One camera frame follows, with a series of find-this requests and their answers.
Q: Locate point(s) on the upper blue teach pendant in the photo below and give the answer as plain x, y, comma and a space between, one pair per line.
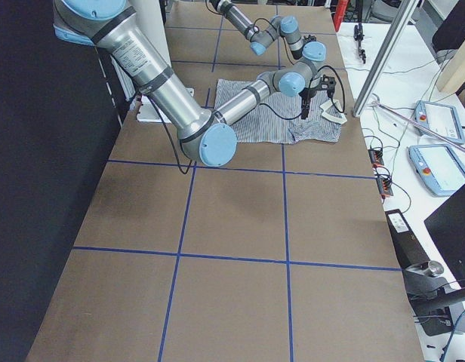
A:
441, 119

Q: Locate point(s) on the black monitor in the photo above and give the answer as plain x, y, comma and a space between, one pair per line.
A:
446, 226

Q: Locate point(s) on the blue teach pendant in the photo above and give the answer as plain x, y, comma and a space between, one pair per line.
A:
441, 119
439, 168

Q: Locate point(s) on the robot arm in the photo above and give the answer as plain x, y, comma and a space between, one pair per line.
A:
203, 135
279, 27

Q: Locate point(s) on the lower blue teach pendant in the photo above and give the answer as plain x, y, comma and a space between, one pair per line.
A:
439, 168

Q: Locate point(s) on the navy white striped polo shirt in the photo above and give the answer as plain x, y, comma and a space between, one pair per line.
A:
277, 120

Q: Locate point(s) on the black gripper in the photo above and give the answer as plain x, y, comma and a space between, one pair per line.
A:
306, 96
296, 54

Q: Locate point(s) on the aluminium frame post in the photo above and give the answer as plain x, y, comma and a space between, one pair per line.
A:
393, 35

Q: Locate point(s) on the black clamp tool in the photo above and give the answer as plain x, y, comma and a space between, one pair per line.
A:
358, 34

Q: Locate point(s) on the black orange terminal strip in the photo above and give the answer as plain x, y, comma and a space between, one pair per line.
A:
382, 175

